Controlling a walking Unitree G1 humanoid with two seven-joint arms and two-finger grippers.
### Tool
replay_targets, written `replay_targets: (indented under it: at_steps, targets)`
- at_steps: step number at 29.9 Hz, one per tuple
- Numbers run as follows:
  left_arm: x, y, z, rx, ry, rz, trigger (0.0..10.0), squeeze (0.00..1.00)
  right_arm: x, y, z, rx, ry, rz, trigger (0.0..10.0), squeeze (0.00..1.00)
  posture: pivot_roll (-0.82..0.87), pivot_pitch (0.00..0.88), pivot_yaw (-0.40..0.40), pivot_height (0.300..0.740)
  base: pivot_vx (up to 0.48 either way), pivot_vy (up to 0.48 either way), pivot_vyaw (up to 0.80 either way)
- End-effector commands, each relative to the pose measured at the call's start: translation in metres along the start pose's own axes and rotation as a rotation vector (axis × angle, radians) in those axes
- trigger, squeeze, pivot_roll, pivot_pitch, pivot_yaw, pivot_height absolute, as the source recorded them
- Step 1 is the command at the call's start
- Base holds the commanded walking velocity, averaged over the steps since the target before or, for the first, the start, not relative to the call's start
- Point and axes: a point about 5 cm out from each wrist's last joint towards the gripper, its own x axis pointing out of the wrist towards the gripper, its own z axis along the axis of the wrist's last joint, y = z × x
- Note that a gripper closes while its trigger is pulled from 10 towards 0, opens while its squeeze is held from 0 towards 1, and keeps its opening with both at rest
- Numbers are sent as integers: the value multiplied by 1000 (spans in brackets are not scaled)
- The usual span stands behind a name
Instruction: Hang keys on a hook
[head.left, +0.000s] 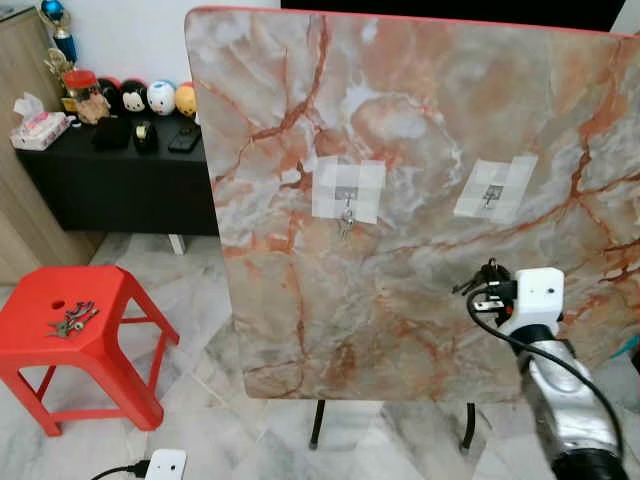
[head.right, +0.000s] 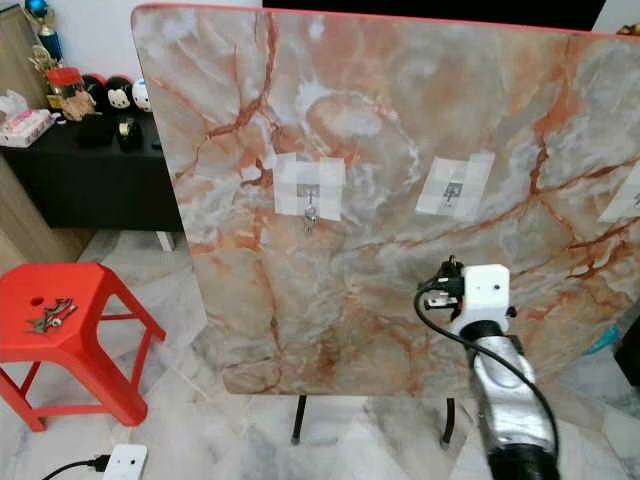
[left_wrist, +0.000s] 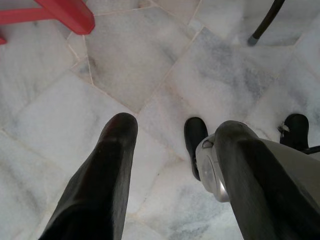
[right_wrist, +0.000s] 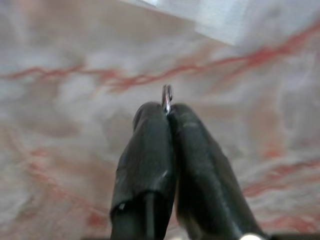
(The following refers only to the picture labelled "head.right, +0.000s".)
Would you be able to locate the black table leg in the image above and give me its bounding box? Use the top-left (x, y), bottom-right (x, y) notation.
top-left (440, 398), bottom-right (457, 448)
top-left (290, 395), bottom-right (308, 446)

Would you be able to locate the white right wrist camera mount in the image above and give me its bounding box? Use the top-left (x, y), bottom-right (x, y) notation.
top-left (452, 264), bottom-right (511, 333)

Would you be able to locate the gold trophy with blue ball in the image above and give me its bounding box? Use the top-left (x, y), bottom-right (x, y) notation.
top-left (25, 0), bottom-right (66, 101)

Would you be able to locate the marble pattern table top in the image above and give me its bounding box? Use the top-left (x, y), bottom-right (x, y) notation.
top-left (130, 3), bottom-right (640, 399)

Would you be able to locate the white blue round doll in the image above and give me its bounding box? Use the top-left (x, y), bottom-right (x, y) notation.
top-left (132, 78), bottom-right (151, 113)

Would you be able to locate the black haired round doll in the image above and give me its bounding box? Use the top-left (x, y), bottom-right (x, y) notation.
top-left (102, 76), bottom-right (136, 111)

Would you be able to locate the pink tissue pack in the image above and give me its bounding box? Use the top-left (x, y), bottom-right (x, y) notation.
top-left (0, 90), bottom-right (53, 148)

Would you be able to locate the black low bench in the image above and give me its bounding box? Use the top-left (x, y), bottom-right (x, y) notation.
top-left (0, 110), bottom-right (186, 251)

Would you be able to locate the black wallet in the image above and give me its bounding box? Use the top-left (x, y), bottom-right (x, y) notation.
top-left (75, 115), bottom-right (114, 149)

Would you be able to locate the black power cable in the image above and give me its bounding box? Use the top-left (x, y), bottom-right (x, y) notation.
top-left (48, 455), bottom-right (111, 480)

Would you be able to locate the red plastic stool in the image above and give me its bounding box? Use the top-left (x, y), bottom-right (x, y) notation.
top-left (0, 262), bottom-right (167, 431)

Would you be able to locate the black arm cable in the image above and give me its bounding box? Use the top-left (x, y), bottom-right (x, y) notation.
top-left (413, 283), bottom-right (561, 451)

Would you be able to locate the light wooden cabinet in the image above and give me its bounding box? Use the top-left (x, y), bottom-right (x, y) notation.
top-left (0, 5), bottom-right (63, 273)

